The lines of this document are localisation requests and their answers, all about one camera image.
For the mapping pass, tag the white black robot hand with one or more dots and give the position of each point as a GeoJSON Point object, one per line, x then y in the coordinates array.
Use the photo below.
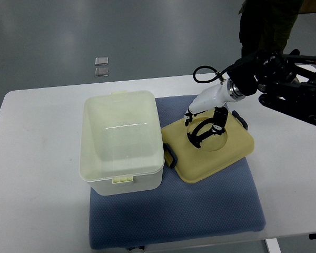
{"type": "Point", "coordinates": [214, 98]}

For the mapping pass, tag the yellow box lid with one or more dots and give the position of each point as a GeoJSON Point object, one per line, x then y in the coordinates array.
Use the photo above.
{"type": "Point", "coordinates": [207, 145]}

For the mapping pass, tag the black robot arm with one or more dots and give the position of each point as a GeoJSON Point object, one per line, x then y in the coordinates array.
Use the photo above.
{"type": "Point", "coordinates": [287, 83]}

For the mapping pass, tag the white storage box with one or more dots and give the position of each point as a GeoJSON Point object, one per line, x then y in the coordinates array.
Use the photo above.
{"type": "Point", "coordinates": [121, 143]}

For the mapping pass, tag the person in dark clothes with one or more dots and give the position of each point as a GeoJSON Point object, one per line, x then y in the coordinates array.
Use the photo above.
{"type": "Point", "coordinates": [266, 25]}

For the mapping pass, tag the lower metal floor plate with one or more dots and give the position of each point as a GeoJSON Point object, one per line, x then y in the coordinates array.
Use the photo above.
{"type": "Point", "coordinates": [101, 71]}

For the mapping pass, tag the metal floor plate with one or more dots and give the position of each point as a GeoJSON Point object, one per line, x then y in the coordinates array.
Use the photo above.
{"type": "Point", "coordinates": [101, 71]}
{"type": "Point", "coordinates": [101, 60]}

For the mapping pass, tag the blue cushion mat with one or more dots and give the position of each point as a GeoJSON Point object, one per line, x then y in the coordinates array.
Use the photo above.
{"type": "Point", "coordinates": [224, 203]}

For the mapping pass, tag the upper metal floor plate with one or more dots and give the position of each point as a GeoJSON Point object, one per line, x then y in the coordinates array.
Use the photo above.
{"type": "Point", "coordinates": [101, 60]}

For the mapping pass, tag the white table leg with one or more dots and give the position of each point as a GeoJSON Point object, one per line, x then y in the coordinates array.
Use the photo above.
{"type": "Point", "coordinates": [272, 245]}

